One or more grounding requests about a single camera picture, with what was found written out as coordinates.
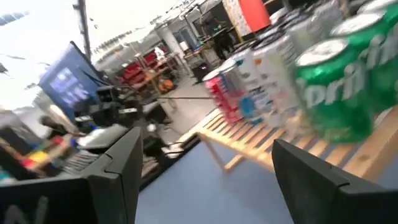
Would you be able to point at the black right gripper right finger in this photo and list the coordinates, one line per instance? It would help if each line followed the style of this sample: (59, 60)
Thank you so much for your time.
(335, 202)

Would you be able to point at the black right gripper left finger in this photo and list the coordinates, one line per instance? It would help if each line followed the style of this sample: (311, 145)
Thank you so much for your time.
(77, 202)

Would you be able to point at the green Sprite can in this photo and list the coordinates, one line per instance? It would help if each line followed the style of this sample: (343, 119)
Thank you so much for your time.
(332, 99)
(379, 4)
(382, 62)

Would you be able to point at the white Celsius can blue band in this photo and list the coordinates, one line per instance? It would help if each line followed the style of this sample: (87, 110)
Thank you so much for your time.
(272, 32)
(253, 81)
(280, 15)

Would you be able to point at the red cola can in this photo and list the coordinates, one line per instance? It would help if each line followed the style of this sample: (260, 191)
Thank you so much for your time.
(220, 99)

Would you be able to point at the small silver blue can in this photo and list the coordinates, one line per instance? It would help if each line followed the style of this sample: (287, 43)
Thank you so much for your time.
(231, 74)

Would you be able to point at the wooden slatted shelf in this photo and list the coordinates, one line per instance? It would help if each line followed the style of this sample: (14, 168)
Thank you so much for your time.
(248, 137)

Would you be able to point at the wooden table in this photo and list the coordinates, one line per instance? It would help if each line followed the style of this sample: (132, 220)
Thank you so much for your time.
(40, 155)

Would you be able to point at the blue display screen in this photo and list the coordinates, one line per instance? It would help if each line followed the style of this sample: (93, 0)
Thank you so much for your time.
(70, 84)

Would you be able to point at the blue-grey table mat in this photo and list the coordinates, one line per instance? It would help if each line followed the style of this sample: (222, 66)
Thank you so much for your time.
(202, 193)

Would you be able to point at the red bin shelving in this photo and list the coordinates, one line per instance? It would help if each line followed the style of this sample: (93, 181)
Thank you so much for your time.
(136, 73)

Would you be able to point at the orange machine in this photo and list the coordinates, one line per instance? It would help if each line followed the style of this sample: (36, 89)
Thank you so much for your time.
(166, 86)

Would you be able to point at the white robot figure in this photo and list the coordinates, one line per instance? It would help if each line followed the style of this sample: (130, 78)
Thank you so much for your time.
(159, 53)

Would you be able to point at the black computer tower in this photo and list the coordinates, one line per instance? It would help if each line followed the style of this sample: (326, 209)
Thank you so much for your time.
(201, 71)

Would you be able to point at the black standing desk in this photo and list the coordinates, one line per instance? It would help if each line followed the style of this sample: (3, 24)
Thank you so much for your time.
(222, 37)

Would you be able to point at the red panel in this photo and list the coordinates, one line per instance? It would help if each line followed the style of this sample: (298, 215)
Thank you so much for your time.
(255, 14)

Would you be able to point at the patterned cloth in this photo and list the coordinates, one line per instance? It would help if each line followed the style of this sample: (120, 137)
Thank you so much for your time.
(233, 15)

